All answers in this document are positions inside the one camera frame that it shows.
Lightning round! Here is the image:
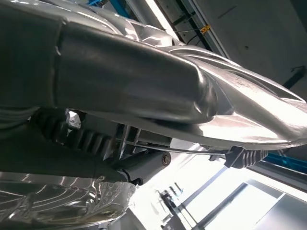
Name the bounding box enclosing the clear plastic wrap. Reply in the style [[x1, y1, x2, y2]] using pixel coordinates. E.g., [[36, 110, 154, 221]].
[[0, 172, 141, 230]]

